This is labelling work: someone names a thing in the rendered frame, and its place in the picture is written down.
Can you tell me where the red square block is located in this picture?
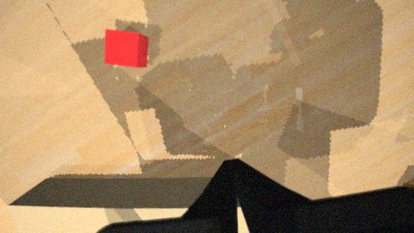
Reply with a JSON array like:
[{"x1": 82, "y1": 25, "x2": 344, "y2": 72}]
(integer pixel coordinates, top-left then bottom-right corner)
[{"x1": 104, "y1": 29, "x2": 148, "y2": 67}]

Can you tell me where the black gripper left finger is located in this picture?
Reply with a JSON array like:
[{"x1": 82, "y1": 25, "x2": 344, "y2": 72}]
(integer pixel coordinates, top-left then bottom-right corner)
[{"x1": 96, "y1": 160, "x2": 239, "y2": 233}]

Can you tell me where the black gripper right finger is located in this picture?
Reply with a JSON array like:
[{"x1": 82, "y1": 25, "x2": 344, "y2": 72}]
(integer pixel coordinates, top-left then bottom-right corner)
[{"x1": 232, "y1": 159, "x2": 414, "y2": 233}]

